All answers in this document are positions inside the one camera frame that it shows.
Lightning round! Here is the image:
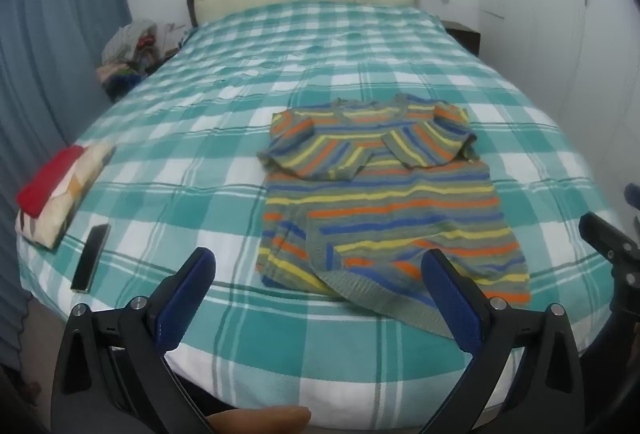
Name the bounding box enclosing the striped knit sweater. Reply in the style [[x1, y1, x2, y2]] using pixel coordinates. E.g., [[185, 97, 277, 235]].
[[257, 94, 531, 336]]

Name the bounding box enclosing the pile of clothes on nightstand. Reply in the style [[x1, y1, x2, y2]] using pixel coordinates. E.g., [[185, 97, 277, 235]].
[[96, 20, 163, 103]]

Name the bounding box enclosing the person's left hand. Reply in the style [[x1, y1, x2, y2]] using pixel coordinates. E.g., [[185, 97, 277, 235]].
[[207, 406, 311, 434]]

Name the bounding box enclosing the teal plaid bed blanket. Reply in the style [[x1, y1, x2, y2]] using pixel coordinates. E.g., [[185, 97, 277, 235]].
[[17, 2, 613, 431]]

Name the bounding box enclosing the white wardrobe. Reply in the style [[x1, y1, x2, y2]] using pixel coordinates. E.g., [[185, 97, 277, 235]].
[[478, 0, 639, 185]]

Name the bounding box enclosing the dark nightstand right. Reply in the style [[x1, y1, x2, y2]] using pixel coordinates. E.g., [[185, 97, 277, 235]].
[[442, 20, 480, 56]]

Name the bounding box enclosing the blue-grey curtain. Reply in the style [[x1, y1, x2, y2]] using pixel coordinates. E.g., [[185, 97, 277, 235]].
[[1, 0, 131, 369]]

